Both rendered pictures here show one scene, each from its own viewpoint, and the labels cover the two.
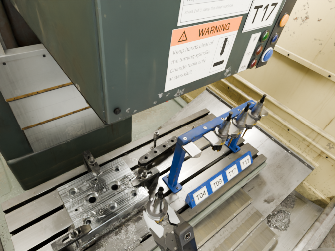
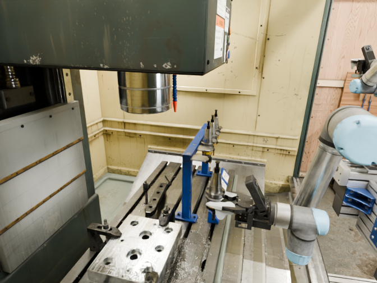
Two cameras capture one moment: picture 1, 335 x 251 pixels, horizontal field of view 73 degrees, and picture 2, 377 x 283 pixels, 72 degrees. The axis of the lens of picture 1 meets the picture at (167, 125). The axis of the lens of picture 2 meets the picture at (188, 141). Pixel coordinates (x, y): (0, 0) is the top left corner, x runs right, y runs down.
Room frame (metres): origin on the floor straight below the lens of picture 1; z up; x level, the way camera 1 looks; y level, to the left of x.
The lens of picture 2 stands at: (-0.27, 0.44, 1.66)
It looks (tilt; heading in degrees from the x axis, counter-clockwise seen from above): 21 degrees down; 329
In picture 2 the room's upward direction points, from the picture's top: 1 degrees clockwise
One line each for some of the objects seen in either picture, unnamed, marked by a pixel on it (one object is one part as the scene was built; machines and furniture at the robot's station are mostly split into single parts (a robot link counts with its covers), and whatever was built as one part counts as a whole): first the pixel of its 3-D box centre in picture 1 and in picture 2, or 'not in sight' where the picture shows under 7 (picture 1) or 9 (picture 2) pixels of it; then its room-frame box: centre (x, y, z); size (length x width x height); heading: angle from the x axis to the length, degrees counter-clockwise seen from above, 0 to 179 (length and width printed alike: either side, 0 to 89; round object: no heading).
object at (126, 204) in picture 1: (103, 194); (139, 249); (0.44, 0.21, 0.97); 0.29 x 0.23 x 0.05; 135
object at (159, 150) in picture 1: (159, 153); (156, 201); (0.73, 0.02, 0.93); 0.26 x 0.05 x 0.06; 140
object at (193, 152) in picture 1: (192, 150); (200, 158); (0.54, -0.11, 1.21); 0.07 x 0.05 x 0.01; 45
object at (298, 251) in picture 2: not in sight; (299, 241); (0.12, -0.22, 1.06); 0.11 x 0.08 x 0.11; 133
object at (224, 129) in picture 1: (225, 125); (207, 135); (0.66, -0.23, 1.26); 0.04 x 0.04 x 0.07
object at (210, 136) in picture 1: (213, 138); (205, 148); (0.62, -0.19, 1.21); 0.07 x 0.05 x 0.01; 45
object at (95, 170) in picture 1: (91, 165); (105, 235); (0.56, 0.30, 0.97); 0.13 x 0.03 x 0.15; 45
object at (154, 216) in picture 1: (156, 208); (215, 193); (0.30, -0.01, 1.21); 0.06 x 0.06 x 0.03
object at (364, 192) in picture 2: not in sight; (358, 200); (0.21, -0.79, 0.98); 0.09 x 0.09 x 0.09; 50
